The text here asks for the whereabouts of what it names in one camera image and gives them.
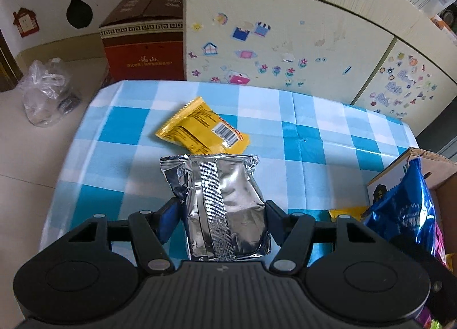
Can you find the clear plastic bag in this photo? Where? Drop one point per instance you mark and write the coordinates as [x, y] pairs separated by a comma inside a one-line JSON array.
[[46, 93]]

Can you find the cardboard box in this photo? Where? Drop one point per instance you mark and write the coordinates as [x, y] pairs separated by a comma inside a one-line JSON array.
[[446, 179]]

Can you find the dark red carton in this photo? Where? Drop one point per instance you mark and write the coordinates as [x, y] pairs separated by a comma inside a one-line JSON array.
[[142, 54]]

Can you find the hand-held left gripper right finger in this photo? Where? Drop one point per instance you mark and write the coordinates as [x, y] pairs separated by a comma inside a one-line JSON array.
[[273, 216]]

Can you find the blue snack packet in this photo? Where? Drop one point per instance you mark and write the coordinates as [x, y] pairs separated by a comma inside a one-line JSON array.
[[403, 207]]

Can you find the red house socket sticker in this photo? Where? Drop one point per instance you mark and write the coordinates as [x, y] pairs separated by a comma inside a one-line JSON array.
[[25, 22]]

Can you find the yellow barcode snack packet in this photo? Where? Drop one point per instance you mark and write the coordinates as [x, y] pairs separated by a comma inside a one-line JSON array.
[[344, 214]]

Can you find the small yellow snack packet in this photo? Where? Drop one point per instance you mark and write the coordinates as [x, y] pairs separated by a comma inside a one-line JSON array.
[[200, 125]]

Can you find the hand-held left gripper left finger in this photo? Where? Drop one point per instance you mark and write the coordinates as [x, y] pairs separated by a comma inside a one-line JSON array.
[[167, 220]]

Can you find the cream cabinet with stickers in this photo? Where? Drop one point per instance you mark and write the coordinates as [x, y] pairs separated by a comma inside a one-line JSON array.
[[303, 11]]

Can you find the blue checked tablecloth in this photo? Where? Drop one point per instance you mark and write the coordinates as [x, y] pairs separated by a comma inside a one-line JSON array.
[[267, 118]]

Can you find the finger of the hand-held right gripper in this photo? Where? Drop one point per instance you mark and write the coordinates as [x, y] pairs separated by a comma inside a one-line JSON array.
[[414, 254]]

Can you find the silver foil snack packet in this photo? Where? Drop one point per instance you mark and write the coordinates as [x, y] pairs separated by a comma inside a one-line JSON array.
[[232, 215]]

